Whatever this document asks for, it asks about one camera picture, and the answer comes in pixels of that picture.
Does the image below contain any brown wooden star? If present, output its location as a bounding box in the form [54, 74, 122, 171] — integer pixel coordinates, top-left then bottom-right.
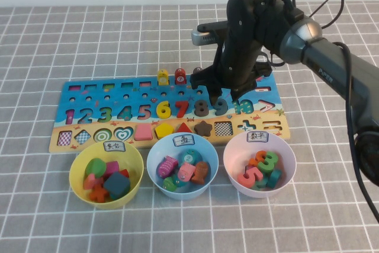
[194, 120, 213, 137]

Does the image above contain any dark grey wooden number nine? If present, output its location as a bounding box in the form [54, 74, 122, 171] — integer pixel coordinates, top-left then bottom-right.
[213, 98, 229, 117]

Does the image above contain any yellow plastic bowl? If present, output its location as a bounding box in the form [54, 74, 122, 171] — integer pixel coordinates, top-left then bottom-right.
[68, 140, 145, 211]

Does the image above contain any red fish peg seven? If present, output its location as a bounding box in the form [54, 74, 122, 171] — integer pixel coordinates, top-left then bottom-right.
[174, 68, 187, 85]

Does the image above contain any white label on yellow bowl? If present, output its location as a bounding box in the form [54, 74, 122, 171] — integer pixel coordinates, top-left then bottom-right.
[102, 141, 126, 153]

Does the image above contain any white label on pink bowl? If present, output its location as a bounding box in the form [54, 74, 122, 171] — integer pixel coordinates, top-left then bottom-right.
[246, 131, 269, 143]

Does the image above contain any grey checkered tablecloth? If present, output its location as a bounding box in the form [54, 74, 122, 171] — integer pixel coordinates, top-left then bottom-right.
[0, 1, 379, 253]

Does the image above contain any orange wooden number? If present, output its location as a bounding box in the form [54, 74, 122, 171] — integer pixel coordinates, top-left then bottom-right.
[248, 150, 267, 168]

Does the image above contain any green wooden circle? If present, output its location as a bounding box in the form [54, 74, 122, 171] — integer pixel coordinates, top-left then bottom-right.
[85, 158, 107, 178]

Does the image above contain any pink plastic bowl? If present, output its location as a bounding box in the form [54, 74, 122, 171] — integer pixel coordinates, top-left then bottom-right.
[222, 132, 297, 199]

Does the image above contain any green wooden number three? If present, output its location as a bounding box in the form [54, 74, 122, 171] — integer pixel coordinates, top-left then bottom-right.
[256, 152, 280, 174]

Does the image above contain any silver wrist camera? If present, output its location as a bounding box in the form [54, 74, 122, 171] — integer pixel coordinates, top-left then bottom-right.
[191, 29, 229, 47]

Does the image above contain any dark teal wooden square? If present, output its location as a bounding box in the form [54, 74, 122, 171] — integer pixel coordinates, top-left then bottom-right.
[102, 171, 131, 197]

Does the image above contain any orange wooden fish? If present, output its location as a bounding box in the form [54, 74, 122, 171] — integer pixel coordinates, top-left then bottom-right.
[189, 161, 210, 185]

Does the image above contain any blue plastic bowl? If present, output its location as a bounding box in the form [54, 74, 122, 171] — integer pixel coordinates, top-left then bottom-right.
[146, 133, 220, 200]

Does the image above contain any magenta wooden block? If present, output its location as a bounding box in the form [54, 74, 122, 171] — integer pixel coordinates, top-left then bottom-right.
[103, 161, 120, 177]

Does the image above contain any pink wooden fish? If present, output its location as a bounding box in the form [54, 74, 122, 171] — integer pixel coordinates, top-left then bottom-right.
[177, 162, 196, 182]

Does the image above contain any wooden number puzzle board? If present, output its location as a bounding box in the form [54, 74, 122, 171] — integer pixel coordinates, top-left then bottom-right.
[47, 71, 292, 155]

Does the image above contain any yellow wooden pentagon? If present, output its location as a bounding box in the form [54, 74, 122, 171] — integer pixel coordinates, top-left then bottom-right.
[154, 122, 175, 140]

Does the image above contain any green wooden fish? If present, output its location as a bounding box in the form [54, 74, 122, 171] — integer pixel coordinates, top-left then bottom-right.
[162, 176, 187, 192]

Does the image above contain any brown wooden number eight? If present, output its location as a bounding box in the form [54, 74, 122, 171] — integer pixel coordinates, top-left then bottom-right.
[194, 99, 210, 117]

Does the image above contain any yellow wooden number six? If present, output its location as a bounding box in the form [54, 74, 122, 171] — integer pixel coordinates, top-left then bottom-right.
[156, 100, 172, 120]

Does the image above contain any small teal wooden number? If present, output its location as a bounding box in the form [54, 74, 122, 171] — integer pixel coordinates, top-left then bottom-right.
[251, 177, 269, 191]

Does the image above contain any red wooden triangle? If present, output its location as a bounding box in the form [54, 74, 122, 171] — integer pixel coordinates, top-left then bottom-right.
[176, 122, 193, 134]

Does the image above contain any pink wooden trapezoid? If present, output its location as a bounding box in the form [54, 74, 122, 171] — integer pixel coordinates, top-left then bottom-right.
[133, 124, 154, 142]

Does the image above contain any teal wooden fish two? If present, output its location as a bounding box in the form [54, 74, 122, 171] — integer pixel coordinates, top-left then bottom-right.
[180, 149, 198, 166]

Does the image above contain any white label on blue bowl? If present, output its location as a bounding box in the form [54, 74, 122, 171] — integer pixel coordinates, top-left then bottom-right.
[173, 134, 195, 148]

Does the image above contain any pink wooden number five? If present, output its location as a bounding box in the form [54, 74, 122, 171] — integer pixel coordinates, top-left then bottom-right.
[236, 166, 264, 189]

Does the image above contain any orange wooden plus sign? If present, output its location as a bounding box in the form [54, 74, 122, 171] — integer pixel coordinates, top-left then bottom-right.
[88, 184, 108, 203]

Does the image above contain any red wooden number seven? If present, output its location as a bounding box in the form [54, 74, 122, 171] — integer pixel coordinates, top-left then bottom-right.
[174, 100, 190, 119]

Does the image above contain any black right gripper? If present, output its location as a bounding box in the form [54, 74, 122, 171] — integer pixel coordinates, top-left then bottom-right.
[189, 0, 294, 105]

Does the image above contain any purple wooden fish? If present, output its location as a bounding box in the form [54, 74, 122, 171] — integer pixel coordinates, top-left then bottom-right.
[156, 155, 178, 179]

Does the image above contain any yellow fish peg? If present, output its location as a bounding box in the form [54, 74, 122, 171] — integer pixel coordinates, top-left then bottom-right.
[156, 69, 170, 87]

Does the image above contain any coral wooden block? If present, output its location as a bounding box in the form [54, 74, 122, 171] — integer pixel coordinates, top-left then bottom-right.
[82, 173, 98, 191]

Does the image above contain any large teal wooden number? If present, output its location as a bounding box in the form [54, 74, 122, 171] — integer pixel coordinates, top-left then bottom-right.
[265, 169, 282, 189]

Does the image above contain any black camera cable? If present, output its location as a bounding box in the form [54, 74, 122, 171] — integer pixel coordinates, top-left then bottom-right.
[303, 41, 379, 225]

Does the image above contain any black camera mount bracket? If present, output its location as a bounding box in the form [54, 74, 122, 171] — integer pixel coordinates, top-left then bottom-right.
[197, 21, 229, 34]

